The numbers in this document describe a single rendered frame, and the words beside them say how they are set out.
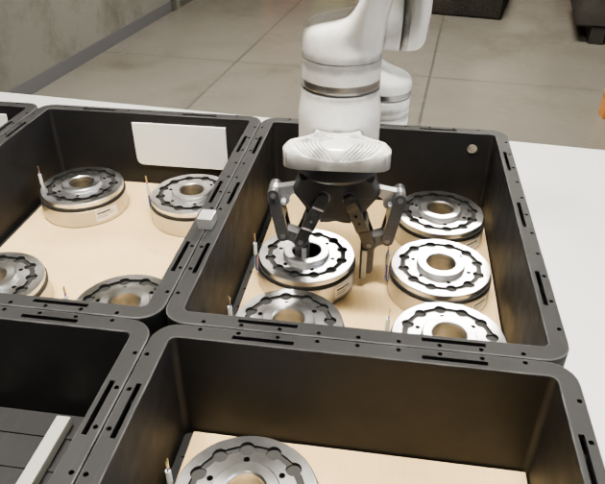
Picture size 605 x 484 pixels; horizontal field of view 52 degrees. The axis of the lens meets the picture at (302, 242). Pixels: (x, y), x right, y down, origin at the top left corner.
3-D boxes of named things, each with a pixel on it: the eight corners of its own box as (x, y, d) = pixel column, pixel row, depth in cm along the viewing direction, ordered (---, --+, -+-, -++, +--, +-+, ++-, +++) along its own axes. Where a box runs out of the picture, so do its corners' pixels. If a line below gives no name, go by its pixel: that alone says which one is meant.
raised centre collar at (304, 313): (268, 303, 60) (267, 298, 59) (319, 309, 59) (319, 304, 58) (254, 338, 56) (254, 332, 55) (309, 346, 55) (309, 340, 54)
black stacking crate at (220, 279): (268, 199, 86) (265, 121, 80) (489, 215, 83) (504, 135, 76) (178, 426, 54) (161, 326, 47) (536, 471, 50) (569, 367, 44)
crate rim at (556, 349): (264, 133, 81) (264, 116, 80) (502, 148, 77) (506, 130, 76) (161, 344, 48) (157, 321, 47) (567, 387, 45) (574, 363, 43)
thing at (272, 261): (265, 230, 71) (265, 226, 71) (354, 234, 70) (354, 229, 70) (253, 284, 63) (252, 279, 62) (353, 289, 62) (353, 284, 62)
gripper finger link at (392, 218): (397, 194, 60) (374, 242, 63) (414, 200, 60) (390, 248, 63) (396, 181, 62) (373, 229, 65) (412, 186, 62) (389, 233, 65)
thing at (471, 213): (400, 190, 79) (401, 186, 79) (483, 200, 77) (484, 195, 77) (391, 232, 71) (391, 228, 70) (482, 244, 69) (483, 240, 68)
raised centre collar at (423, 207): (420, 199, 76) (421, 195, 76) (461, 205, 75) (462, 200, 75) (416, 220, 72) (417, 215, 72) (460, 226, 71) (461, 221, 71)
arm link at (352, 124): (281, 171, 53) (279, 101, 49) (293, 120, 62) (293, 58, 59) (390, 176, 52) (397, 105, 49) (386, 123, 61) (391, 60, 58)
